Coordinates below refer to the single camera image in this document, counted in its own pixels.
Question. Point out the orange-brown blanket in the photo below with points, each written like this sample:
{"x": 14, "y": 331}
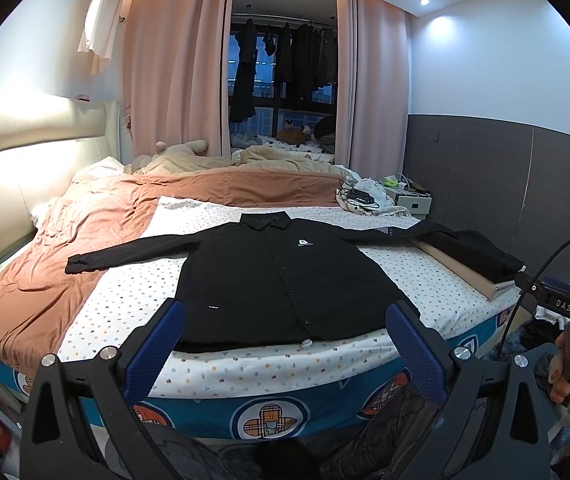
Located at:
{"x": 39, "y": 301}

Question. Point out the black button-up shirt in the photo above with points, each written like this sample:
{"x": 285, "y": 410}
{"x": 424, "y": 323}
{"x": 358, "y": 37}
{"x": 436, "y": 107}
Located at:
{"x": 269, "y": 279}

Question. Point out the white hanging shirt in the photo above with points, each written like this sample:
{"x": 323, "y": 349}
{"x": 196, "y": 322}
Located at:
{"x": 99, "y": 32}

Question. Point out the dark clothes hanging at window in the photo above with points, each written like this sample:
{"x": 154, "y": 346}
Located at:
{"x": 292, "y": 68}

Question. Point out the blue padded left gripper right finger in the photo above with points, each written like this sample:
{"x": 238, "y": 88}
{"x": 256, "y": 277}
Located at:
{"x": 423, "y": 351}

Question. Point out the pink right curtain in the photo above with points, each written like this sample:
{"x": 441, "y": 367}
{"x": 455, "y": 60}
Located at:
{"x": 373, "y": 87}

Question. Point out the white pillow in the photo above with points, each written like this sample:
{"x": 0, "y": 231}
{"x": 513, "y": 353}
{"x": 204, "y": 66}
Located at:
{"x": 105, "y": 168}

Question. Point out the beige flat board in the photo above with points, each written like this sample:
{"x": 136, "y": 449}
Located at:
{"x": 483, "y": 285}

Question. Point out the beige crumpled duvet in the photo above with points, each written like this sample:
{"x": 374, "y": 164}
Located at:
{"x": 255, "y": 157}

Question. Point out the cream padded headboard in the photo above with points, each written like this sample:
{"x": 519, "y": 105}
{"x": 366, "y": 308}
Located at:
{"x": 44, "y": 141}

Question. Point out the blue cartoon mattress side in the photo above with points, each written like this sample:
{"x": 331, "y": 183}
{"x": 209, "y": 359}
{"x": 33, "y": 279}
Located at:
{"x": 265, "y": 409}

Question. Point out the white bedside table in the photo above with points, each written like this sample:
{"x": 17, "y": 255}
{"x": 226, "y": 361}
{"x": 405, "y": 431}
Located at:
{"x": 417, "y": 204}

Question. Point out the beige plush toy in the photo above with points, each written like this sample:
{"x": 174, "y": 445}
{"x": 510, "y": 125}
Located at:
{"x": 195, "y": 147}

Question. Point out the pink left curtain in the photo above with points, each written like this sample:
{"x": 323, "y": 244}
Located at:
{"x": 174, "y": 73}

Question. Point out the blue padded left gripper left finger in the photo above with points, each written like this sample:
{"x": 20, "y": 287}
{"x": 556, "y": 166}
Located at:
{"x": 147, "y": 348}

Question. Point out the pink curtain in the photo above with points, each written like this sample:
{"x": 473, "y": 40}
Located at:
{"x": 174, "y": 73}
{"x": 373, "y": 87}

